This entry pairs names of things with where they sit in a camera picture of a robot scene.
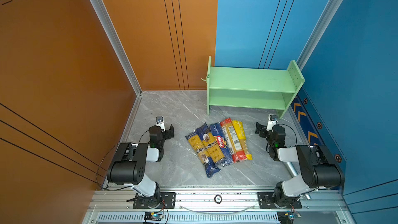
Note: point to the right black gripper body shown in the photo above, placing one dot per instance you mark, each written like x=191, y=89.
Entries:
x=261, y=130

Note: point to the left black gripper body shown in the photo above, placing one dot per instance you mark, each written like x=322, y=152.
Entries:
x=168, y=132

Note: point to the ankara spaghetti bag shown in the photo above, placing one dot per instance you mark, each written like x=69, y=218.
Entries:
x=211, y=144
x=202, y=154

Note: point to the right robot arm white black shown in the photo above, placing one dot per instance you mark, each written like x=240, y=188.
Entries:
x=318, y=168

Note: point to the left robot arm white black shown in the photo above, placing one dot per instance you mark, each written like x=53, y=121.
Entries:
x=128, y=165

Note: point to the yellow pasta bag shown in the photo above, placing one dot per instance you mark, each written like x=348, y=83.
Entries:
x=239, y=128

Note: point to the green metal two-tier shelf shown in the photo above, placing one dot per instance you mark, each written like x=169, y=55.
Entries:
x=269, y=89

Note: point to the red-ended clear spaghetti bag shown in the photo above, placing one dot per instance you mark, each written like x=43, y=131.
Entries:
x=233, y=142

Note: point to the blue Barilla spaghetti box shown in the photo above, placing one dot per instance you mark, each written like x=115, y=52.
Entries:
x=219, y=137

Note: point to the left circuit board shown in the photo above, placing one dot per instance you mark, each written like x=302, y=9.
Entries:
x=153, y=217

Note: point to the circuit board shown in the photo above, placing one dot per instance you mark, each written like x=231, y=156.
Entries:
x=288, y=217
x=153, y=217

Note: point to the right circuit board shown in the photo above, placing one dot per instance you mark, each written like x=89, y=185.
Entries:
x=288, y=217

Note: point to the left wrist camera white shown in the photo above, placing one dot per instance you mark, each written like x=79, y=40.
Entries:
x=160, y=123

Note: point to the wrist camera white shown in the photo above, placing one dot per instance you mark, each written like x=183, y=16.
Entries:
x=160, y=123
x=272, y=121

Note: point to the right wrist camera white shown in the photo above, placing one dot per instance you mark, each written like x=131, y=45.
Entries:
x=272, y=121

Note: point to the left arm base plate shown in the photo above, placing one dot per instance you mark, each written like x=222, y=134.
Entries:
x=164, y=199

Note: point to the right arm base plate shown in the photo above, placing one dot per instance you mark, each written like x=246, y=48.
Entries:
x=268, y=200

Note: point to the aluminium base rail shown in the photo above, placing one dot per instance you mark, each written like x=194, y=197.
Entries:
x=217, y=205

